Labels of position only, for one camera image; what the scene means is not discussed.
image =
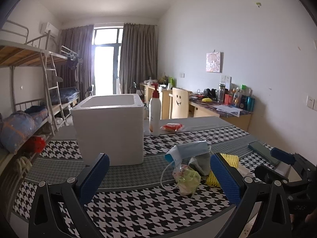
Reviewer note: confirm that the grey towel cloth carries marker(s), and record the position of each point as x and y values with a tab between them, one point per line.
201	164

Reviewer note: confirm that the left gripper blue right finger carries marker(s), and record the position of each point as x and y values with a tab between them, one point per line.
235	190

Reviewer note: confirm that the green plastic wrapper bag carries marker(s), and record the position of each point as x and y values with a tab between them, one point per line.
187	179

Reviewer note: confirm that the houndstooth table mat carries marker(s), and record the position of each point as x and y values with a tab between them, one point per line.
133	201

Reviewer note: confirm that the red snack packet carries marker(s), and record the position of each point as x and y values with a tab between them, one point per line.
172	127

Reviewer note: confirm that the yellow object on desk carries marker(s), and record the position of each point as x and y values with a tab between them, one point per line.
207	100

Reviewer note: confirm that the cartoon wall picture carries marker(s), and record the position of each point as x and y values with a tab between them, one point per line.
213	62

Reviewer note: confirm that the red plastic bag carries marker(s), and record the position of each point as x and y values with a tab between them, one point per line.
35	144

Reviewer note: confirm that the wooden smiley chair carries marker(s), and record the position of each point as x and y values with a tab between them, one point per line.
179	103

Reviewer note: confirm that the blue plaid bedding bundle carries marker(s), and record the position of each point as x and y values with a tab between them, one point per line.
20	126

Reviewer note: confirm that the white pump lotion bottle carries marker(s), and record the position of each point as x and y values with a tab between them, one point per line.
154	111

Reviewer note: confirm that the papers on desk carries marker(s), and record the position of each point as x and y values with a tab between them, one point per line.
229	110

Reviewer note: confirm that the metal bunk bed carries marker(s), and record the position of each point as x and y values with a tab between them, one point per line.
29	77

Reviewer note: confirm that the dark green phone case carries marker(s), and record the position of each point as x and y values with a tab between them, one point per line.
264	152

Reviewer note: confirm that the white air conditioner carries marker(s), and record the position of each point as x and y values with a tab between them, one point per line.
48	27

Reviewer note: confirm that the yellow foam net sleeve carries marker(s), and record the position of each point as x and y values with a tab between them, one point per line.
219	173

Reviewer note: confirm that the teal bottle on desk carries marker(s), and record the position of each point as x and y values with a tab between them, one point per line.
250	104

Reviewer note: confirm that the wall socket plate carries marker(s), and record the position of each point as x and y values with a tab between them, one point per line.
310	102

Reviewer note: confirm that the white styrofoam box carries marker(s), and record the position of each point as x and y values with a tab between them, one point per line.
112	125

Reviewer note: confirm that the left brown curtain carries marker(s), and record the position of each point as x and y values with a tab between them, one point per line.
76	43

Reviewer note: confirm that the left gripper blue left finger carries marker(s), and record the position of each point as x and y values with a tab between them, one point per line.
90	178

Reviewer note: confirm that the brown curtain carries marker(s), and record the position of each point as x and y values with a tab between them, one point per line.
76	43
138	55

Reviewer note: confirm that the right brown curtain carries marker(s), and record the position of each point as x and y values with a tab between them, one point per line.
138	55

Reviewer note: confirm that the wooden desk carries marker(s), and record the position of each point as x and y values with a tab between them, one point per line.
193	106

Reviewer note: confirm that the blue surgical face mask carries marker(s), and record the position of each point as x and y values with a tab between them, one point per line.
179	152

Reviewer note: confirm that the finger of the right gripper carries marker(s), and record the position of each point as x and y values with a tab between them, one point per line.
269	176
283	156

